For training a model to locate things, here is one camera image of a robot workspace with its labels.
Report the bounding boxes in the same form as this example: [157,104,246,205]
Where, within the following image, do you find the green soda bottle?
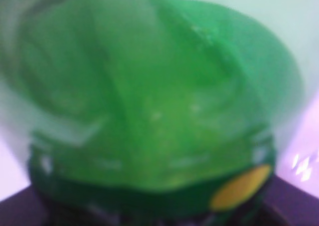
[10,0,304,226]

